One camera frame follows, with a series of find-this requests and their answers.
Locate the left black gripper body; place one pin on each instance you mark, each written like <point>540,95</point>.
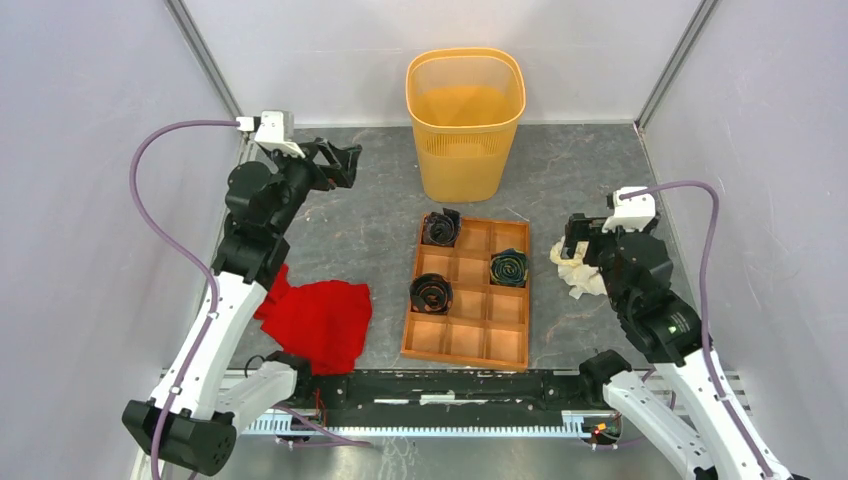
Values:
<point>322,177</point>

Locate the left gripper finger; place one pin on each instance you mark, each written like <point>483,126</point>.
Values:
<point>321,147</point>
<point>348,162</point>

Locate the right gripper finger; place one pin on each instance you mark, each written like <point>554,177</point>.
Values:
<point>595,229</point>
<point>573,234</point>

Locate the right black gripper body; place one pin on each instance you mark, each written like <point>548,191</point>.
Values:
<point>601,253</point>

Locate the cream plastic trash bag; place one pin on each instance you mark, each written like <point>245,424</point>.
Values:
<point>580,277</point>

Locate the wooden compartment tray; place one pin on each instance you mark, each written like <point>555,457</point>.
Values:
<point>487,325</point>

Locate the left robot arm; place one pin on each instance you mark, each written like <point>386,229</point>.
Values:
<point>188,420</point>

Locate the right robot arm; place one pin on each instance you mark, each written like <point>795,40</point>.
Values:
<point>716,440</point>

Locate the yellow plastic trash bin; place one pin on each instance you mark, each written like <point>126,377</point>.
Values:
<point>464,105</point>

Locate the black green rolled bag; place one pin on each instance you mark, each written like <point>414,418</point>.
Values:
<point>509,268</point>

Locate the black rolled bag top-left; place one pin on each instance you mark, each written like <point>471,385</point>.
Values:
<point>441,228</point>

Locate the red cloth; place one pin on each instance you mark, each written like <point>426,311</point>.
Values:
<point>324,322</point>

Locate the black rolled bag middle-left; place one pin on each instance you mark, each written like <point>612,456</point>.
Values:
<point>431,294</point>

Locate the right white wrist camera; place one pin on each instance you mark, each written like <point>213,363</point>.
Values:
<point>631,211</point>

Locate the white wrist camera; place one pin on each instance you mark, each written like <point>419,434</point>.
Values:
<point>272,130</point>
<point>631,211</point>

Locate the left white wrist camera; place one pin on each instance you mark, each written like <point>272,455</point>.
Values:
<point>272,130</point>

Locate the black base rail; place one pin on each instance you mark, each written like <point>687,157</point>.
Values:
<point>440,399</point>

